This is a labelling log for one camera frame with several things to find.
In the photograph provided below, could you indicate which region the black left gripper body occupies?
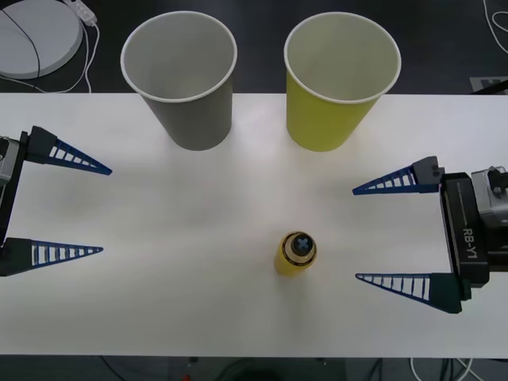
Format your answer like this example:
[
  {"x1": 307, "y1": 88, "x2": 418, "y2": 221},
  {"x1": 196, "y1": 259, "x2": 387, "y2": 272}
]
[{"x1": 0, "y1": 132, "x2": 30, "y2": 249}]

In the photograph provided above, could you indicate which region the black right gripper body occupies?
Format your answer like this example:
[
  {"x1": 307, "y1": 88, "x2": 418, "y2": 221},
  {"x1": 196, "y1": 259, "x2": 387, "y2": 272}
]
[{"x1": 438, "y1": 171, "x2": 494, "y2": 290}]

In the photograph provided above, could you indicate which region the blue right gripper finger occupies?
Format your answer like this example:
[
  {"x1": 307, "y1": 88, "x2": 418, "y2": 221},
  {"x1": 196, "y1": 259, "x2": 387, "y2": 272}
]
[
  {"x1": 355, "y1": 271, "x2": 472, "y2": 315},
  {"x1": 351, "y1": 155, "x2": 448, "y2": 197}
]

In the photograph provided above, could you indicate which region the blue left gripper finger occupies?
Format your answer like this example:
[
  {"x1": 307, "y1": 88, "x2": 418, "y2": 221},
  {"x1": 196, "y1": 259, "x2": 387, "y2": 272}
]
[
  {"x1": 24, "y1": 125, "x2": 114, "y2": 176},
  {"x1": 0, "y1": 237, "x2": 105, "y2": 278}
]

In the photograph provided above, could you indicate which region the yellow bottle with black cap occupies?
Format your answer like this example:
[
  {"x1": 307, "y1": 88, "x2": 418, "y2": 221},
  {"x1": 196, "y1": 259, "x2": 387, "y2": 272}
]
[{"x1": 273, "y1": 229, "x2": 319, "y2": 279}]

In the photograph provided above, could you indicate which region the white round disc base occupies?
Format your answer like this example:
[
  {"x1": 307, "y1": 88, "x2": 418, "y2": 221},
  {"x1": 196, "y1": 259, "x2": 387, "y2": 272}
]
[{"x1": 0, "y1": 0, "x2": 85, "y2": 80}]

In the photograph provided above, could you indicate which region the grey marker tag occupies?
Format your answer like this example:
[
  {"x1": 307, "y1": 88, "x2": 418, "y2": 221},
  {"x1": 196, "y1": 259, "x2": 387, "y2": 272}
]
[{"x1": 469, "y1": 75, "x2": 508, "y2": 95}]

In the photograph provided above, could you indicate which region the yellow-green plastic waste bin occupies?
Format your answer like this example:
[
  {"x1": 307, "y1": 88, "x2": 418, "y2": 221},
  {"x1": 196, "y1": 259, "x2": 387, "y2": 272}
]
[{"x1": 283, "y1": 10, "x2": 403, "y2": 153}]

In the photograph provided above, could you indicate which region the white power strip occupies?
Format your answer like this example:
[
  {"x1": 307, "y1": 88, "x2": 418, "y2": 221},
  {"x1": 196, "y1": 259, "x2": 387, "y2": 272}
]
[{"x1": 63, "y1": 0, "x2": 98, "y2": 27}]

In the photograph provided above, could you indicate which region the grey plastic waste bin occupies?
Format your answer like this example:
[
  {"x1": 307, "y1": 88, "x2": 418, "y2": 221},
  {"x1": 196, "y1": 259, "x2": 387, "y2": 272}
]
[{"x1": 120, "y1": 10, "x2": 239, "y2": 152}]

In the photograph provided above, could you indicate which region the white coiled floor cable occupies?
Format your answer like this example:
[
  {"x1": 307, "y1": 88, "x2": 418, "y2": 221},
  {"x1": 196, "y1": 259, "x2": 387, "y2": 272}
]
[{"x1": 409, "y1": 356, "x2": 479, "y2": 381}]

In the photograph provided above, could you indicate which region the thin black cable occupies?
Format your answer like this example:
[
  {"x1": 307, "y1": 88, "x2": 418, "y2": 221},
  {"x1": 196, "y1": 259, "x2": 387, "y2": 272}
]
[{"x1": 0, "y1": 6, "x2": 42, "y2": 79}]

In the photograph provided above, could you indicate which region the white power strip cable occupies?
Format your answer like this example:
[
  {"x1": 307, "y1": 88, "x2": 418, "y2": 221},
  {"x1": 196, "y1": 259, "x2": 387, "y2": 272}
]
[{"x1": 0, "y1": 22, "x2": 101, "y2": 94}]

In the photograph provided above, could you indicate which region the white looped cable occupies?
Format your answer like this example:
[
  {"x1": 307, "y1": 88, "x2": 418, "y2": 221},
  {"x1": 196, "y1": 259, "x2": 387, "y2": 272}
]
[{"x1": 483, "y1": 0, "x2": 508, "y2": 55}]

